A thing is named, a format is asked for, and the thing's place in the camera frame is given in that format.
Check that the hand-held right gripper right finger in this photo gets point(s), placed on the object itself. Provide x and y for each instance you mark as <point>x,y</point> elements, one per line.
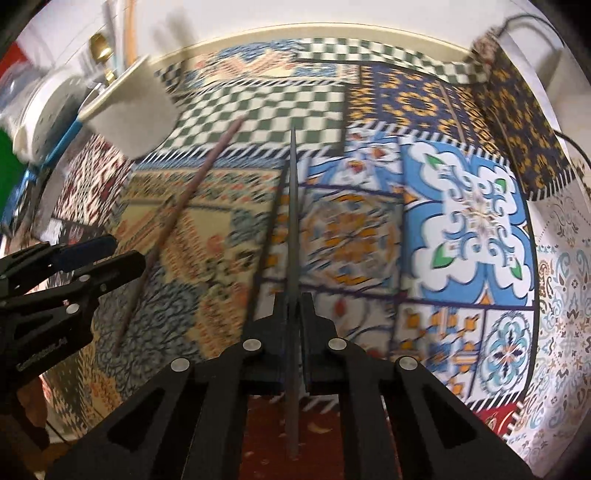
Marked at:
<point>311,350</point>

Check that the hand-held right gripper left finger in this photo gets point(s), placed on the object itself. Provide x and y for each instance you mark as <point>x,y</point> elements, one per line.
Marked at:
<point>270,341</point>

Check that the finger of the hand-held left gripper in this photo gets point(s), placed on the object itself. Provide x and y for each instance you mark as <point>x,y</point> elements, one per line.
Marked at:
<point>87,249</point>
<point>115,272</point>

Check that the dark chopstick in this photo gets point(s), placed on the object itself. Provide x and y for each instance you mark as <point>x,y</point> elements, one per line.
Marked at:
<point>272,230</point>

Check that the grey chopstick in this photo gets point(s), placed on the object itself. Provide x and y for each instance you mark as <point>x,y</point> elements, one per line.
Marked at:
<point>179,32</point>
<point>293,207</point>

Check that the white cup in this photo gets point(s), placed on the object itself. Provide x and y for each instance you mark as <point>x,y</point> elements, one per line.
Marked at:
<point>134,115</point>

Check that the brown wooden chopstick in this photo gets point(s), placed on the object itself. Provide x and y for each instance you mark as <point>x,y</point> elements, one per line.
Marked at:
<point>236,128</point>

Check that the gold spoon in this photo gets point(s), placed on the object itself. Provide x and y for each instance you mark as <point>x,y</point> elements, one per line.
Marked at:
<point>99,46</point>

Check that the yellow wooden chopstick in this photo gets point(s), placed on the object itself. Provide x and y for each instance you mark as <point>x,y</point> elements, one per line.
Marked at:
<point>132,27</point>

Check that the green object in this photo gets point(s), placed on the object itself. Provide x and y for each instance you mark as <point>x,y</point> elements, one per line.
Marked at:
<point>9,170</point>

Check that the blue stick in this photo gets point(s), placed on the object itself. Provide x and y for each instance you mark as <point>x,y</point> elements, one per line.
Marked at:
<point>62,138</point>

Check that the white round container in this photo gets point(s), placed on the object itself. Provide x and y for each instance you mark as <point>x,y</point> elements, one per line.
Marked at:
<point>46,110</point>

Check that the patterned patchwork tablecloth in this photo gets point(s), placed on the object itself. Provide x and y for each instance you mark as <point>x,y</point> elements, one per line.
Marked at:
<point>461,207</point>

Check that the patterned paper bag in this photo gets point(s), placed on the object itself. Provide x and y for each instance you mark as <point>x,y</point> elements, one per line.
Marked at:
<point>521,120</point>

